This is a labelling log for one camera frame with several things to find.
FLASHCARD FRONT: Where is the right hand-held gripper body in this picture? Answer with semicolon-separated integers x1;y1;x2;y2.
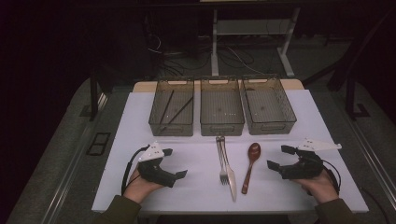
278;138;343;180

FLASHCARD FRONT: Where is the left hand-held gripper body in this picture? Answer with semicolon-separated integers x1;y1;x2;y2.
137;141;177;189

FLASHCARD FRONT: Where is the brown wooden spoon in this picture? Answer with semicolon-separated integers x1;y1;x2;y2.
241;142;262;196

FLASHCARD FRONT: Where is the clear brown plastic bin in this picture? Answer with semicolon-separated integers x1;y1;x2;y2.
199;76;246;137
240;74;298;136
148;77;195;137

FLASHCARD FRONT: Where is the silver metal fork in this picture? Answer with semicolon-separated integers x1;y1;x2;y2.
215;135;230;187

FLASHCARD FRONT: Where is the silver metal knife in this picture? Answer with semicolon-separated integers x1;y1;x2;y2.
219;135;238;203

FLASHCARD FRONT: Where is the person's left hand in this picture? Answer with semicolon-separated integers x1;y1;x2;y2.
123;167;164;204

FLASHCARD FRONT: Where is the person's right hand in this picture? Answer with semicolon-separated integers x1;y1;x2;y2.
293;169;340;204

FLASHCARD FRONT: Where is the white table mat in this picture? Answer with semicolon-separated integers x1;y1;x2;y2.
91;89;370;215

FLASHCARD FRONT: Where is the white metal stand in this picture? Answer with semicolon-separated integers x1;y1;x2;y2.
210;7;302;78

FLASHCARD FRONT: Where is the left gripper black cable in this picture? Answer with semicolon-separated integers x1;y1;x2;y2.
120;144;151;196

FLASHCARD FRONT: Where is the metal floor rail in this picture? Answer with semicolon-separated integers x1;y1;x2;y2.
330;90;396;203
40;92;109;224

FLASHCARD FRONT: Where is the black metal post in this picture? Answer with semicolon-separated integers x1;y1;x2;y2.
345;76;372;121
89;68;99;122

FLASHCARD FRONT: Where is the black floor cable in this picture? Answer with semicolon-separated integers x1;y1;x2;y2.
360;186;391;224

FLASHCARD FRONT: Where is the tangle of floor cables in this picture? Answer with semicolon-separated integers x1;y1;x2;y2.
144;15;272;78

